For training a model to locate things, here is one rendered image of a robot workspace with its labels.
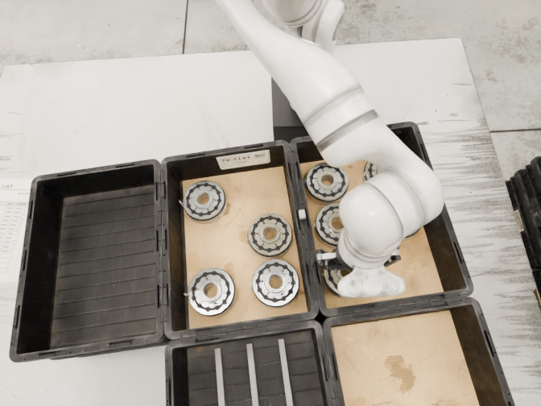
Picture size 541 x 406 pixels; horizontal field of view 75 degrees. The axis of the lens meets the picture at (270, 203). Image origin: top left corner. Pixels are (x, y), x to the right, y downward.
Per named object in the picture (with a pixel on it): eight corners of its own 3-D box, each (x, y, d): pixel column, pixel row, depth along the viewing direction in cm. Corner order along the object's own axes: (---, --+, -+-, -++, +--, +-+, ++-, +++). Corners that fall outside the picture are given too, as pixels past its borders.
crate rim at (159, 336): (38, 180, 84) (31, 176, 82) (163, 162, 84) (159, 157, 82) (16, 363, 69) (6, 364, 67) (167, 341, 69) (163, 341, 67)
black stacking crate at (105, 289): (63, 196, 93) (34, 177, 82) (175, 180, 93) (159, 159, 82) (48, 360, 78) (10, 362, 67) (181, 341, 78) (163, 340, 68)
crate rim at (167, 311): (163, 162, 84) (159, 157, 82) (288, 143, 84) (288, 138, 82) (167, 341, 69) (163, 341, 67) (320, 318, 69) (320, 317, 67)
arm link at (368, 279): (338, 299, 50) (343, 293, 45) (330, 224, 55) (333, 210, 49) (403, 296, 50) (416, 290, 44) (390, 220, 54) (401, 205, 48)
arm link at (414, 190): (469, 206, 34) (396, 84, 34) (394, 254, 33) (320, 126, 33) (430, 210, 41) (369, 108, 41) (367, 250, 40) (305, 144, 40)
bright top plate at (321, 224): (313, 205, 83) (313, 205, 83) (356, 201, 83) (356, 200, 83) (318, 247, 80) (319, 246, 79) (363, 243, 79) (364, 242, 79)
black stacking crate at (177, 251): (176, 180, 93) (161, 159, 82) (287, 163, 93) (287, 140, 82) (183, 340, 78) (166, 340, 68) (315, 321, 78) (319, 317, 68)
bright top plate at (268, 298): (249, 264, 79) (248, 264, 78) (292, 254, 79) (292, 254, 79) (257, 311, 75) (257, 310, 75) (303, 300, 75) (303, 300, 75)
